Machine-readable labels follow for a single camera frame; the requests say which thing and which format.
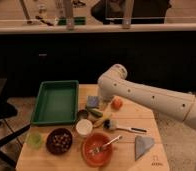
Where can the yellow banana toy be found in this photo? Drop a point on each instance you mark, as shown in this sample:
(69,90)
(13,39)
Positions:
(99,122)

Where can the blue sponge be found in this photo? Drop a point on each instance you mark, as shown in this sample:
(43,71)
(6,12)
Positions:
(92,101)

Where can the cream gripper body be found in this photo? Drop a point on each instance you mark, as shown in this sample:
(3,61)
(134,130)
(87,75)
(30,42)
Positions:
(103,104)

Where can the metal fork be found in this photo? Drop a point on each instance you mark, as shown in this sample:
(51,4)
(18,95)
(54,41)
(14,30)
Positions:
(105,145)

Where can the green plastic cup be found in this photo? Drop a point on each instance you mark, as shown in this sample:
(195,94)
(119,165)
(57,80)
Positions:
(34,140)

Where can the dark bowl with nuts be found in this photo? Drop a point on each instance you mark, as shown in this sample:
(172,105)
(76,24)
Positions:
(59,141)

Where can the orange bowl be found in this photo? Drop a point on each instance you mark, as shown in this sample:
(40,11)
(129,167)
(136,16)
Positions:
(92,141)

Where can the small dark metal cup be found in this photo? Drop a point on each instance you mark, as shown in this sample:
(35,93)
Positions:
(82,114)

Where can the orange fruit toy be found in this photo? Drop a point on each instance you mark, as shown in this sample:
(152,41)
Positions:
(116,103)

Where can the green plastic tray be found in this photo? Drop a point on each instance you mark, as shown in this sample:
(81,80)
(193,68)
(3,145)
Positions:
(56,103)

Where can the green cucumber toy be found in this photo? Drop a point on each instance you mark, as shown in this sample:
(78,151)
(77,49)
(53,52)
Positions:
(94,112)

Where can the white cup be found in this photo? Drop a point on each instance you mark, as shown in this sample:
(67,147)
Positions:
(84,127)

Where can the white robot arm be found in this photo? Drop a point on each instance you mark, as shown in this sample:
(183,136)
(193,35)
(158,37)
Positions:
(178,105)

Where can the grey folded cloth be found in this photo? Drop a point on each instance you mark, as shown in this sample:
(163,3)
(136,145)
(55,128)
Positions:
(143,145)

